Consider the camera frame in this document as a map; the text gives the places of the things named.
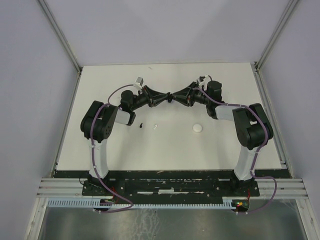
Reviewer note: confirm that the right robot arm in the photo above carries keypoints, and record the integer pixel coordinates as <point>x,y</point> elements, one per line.
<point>252,126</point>

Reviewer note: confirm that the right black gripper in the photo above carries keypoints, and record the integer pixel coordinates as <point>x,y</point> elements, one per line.
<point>181,95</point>

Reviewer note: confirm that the aluminium frame post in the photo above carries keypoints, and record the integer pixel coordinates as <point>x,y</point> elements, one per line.
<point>278,30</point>
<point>49,15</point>

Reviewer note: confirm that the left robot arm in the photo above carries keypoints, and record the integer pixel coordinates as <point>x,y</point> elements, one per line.
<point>98,122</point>

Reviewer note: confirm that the right controller board with LEDs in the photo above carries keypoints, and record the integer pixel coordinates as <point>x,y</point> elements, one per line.
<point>242,205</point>

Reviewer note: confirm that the white slotted cable duct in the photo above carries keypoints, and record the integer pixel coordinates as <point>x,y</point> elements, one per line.
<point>99,203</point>

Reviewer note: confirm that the black round charging case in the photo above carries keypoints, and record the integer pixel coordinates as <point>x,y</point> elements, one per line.
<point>169,97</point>

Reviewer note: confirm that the right aluminium frame post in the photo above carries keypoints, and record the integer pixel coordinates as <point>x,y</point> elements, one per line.
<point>278,30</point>

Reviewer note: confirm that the left aluminium frame post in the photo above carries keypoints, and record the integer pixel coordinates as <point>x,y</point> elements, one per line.
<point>49,15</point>

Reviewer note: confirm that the aluminium front rail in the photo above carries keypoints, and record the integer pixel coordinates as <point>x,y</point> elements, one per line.
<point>286,189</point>

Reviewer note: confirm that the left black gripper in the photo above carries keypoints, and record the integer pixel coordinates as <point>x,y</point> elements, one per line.
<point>149,93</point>

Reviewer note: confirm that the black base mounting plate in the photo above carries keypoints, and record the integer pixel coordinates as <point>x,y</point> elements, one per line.
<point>198,184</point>

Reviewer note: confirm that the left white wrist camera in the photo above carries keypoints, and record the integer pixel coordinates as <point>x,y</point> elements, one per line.
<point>139,83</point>

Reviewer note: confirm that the white round charging case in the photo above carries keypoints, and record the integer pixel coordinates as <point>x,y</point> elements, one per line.
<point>197,128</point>

